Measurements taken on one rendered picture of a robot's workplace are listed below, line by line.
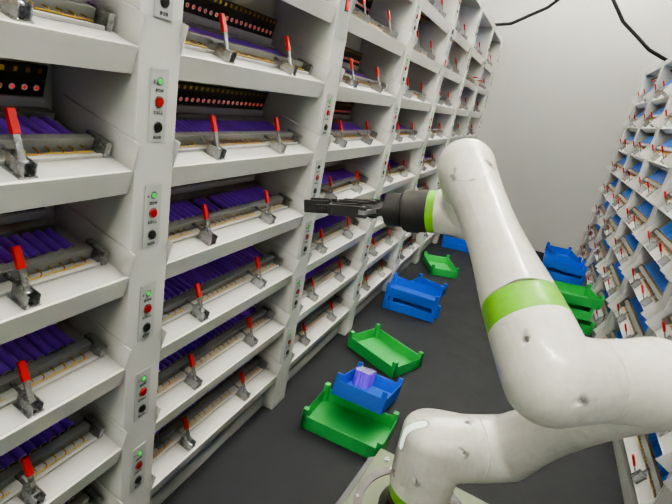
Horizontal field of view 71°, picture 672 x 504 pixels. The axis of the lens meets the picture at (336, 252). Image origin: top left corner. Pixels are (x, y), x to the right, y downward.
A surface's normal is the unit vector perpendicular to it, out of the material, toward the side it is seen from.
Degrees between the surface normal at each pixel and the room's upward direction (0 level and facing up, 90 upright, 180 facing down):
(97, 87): 90
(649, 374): 43
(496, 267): 56
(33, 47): 105
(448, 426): 7
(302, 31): 90
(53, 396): 15
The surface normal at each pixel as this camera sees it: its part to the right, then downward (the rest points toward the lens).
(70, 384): 0.41, -0.82
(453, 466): 0.18, 0.35
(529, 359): -0.65, -0.47
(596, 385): 0.31, -0.08
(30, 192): 0.82, 0.52
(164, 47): 0.90, 0.29
